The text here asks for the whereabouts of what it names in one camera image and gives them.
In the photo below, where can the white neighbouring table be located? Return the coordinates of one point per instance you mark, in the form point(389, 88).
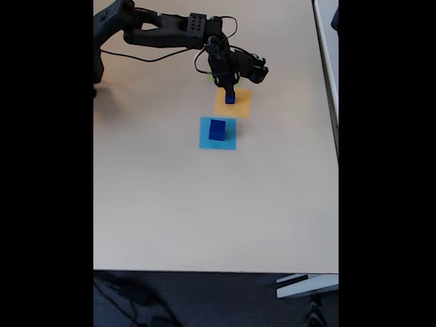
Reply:
point(328, 68)

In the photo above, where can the small blue cube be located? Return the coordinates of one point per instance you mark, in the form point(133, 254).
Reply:
point(230, 99)

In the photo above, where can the light blue paper square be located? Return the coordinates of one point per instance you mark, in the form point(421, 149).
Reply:
point(230, 143)

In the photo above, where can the medium blue cube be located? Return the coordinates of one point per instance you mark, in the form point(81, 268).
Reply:
point(216, 131)

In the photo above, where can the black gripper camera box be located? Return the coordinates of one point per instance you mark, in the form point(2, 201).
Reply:
point(253, 68)

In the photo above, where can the dark object on neighbouring table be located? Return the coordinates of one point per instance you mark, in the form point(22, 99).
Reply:
point(335, 18)

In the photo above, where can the orange paper square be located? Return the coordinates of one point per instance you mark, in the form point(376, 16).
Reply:
point(242, 107)

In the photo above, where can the green paper square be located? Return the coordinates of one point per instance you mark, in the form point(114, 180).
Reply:
point(210, 77)

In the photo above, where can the white table foot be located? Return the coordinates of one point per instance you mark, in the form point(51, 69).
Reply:
point(306, 287)

